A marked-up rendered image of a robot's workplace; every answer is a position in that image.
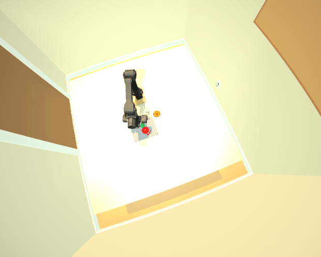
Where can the red gear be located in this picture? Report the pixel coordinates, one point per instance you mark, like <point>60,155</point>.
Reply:
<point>145,130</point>

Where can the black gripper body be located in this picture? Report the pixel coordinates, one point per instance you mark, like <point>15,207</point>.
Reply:
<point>143,119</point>

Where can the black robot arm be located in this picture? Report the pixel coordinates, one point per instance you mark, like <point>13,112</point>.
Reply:
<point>131,89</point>

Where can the orange gear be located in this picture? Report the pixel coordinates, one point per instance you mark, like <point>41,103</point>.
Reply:
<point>156,114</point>

